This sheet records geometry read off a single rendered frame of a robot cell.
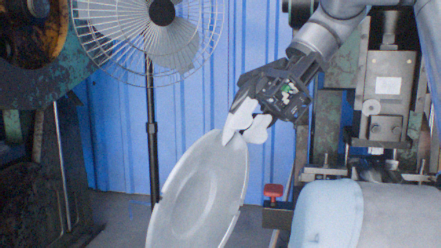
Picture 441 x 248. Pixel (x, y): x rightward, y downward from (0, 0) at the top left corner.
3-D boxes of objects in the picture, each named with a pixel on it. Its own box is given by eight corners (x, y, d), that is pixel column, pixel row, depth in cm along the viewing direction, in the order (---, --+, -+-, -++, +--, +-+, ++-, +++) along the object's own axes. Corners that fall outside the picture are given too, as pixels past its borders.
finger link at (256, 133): (240, 157, 58) (275, 112, 59) (224, 147, 63) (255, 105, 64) (252, 167, 60) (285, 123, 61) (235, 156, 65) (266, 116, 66)
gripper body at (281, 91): (267, 98, 56) (313, 40, 57) (239, 90, 63) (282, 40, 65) (293, 128, 59) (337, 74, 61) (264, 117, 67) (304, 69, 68)
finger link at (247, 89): (227, 108, 60) (261, 69, 61) (223, 106, 61) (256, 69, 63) (244, 126, 62) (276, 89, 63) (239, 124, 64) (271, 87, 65)
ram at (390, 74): (411, 145, 109) (424, 46, 102) (359, 142, 112) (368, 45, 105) (396, 130, 126) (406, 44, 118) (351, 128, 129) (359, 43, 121)
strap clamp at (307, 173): (346, 184, 126) (349, 156, 124) (298, 180, 130) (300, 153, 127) (344, 178, 132) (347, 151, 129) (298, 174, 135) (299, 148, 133)
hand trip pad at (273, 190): (282, 216, 109) (282, 193, 107) (262, 214, 110) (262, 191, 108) (282, 205, 115) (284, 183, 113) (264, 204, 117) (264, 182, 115)
